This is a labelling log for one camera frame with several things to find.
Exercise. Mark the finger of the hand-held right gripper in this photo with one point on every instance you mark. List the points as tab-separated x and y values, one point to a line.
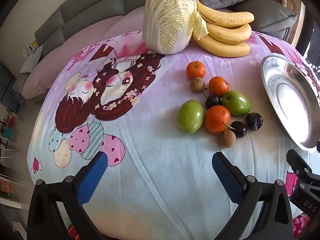
318	147
298	162

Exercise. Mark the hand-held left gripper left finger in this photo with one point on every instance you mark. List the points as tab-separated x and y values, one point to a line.
92	177

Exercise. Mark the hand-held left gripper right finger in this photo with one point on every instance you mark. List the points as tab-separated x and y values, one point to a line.
226	177

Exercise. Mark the small brown longan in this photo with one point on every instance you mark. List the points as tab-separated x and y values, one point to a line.
197	85
226	139

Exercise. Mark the dark cherry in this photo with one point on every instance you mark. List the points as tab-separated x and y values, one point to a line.
213	102
238	129
254	121

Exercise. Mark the round metal plate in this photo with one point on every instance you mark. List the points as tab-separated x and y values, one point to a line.
287	100

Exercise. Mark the orange tangerine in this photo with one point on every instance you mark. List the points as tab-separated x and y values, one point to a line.
217	119
195	70
218	86

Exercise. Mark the green jujube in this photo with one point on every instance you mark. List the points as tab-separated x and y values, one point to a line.
236	103
190	116

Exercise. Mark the printed cartoon blanket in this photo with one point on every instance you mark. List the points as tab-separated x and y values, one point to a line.
155	135

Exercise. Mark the dark metal rack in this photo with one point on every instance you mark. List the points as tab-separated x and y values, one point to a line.
313	50

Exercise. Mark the white pillow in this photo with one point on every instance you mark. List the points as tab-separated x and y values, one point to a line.
31	60

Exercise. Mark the stack of books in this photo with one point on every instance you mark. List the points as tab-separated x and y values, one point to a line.
30	48

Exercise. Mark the napa cabbage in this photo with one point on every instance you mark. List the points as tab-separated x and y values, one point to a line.
167	20

